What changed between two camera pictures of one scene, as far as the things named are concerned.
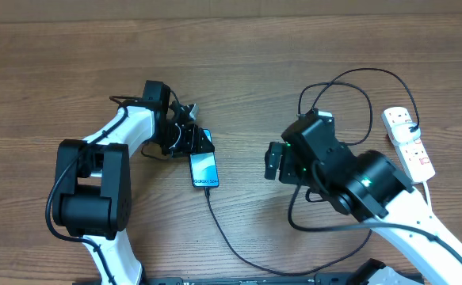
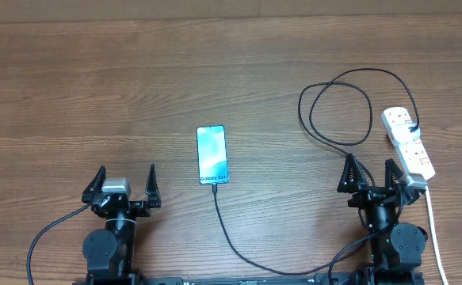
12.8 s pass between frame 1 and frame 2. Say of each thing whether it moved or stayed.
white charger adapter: stayed
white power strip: stayed
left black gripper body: moved
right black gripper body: moved
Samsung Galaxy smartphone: moved
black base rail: stayed
